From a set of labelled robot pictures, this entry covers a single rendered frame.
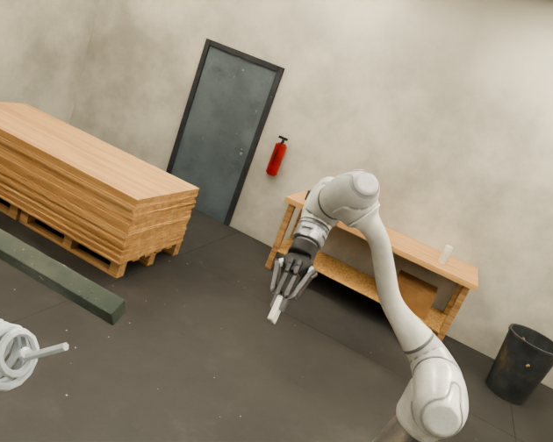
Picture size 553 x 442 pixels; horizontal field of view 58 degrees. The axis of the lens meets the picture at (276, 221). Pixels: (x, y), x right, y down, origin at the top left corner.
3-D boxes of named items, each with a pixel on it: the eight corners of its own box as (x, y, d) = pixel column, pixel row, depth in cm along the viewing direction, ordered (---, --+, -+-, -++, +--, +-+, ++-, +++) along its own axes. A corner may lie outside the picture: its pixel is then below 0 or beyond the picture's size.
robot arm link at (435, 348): (436, 324, 147) (440, 344, 134) (472, 373, 147) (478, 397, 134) (398, 344, 151) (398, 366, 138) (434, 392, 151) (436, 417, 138)
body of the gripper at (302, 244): (289, 232, 136) (276, 262, 133) (317, 240, 133) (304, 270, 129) (296, 245, 143) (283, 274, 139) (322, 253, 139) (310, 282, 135)
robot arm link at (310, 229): (326, 222, 134) (318, 240, 132) (332, 238, 142) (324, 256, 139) (296, 214, 138) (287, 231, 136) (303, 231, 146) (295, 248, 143)
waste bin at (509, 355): (527, 392, 525) (559, 341, 506) (533, 418, 477) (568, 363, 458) (479, 367, 539) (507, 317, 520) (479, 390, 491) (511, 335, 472)
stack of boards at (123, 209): (179, 254, 534) (200, 188, 512) (114, 280, 439) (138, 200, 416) (14, 165, 602) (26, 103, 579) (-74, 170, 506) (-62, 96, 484)
